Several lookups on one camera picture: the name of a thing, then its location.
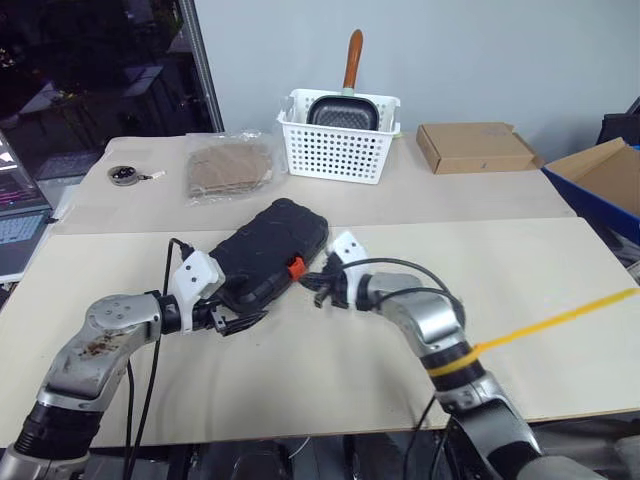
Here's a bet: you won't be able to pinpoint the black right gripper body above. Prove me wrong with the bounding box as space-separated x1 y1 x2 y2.
312 253 350 310

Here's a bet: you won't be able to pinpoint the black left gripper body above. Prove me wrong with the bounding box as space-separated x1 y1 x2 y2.
192 294 236 337

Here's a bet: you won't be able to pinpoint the black plastic tool case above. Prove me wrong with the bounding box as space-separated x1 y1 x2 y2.
208 197 331 314

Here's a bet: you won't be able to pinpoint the white perforated plastic basket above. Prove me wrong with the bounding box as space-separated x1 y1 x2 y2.
276 88 403 186

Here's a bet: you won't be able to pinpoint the clear bag of cardboard pieces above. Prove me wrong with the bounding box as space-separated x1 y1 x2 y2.
185 129 286 206

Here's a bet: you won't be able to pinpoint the flat brown cardboard box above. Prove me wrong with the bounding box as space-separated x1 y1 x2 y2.
416 122 546 175

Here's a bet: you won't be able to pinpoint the open laptop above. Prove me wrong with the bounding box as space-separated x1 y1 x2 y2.
0 129 54 284

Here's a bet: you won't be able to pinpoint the yellow zip tie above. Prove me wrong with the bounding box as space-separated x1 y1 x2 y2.
427 287 640 379

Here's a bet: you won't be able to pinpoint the blue box with cardboard flaps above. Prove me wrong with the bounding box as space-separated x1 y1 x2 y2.
542 137 640 251

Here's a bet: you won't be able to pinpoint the black chair back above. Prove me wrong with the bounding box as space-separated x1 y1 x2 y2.
597 97 640 146

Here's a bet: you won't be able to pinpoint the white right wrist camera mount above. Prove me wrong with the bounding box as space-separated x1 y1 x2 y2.
327 229 374 309

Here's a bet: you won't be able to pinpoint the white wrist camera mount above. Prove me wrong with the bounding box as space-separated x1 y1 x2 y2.
327 229 374 309
168 251 225 332

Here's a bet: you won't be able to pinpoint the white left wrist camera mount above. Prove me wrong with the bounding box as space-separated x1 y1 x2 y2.
168 251 225 332

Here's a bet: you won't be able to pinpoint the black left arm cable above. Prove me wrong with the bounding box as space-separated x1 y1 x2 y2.
122 238 194 480

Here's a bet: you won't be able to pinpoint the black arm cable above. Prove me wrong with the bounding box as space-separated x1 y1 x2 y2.
122 238 194 480
337 257 467 331

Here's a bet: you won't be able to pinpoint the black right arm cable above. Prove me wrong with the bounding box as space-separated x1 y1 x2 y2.
337 257 467 331

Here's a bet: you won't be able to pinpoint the square pan with wooden handle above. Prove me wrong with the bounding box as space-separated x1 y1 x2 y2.
305 28 380 132

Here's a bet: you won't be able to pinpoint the grey metal window post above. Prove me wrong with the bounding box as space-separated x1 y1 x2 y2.
177 0 225 134

